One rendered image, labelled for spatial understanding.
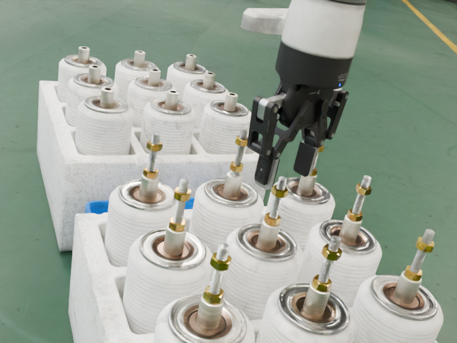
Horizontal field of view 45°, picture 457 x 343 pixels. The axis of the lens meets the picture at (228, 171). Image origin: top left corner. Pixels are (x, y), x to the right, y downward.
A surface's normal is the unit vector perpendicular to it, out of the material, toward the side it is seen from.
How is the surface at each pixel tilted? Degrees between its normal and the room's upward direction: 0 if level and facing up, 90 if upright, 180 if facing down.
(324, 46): 90
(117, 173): 90
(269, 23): 90
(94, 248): 0
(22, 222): 0
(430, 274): 0
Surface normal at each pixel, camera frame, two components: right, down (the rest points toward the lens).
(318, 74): 0.03, 0.45
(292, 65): -0.63, 0.24
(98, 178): 0.38, 0.47
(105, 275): 0.18, -0.88
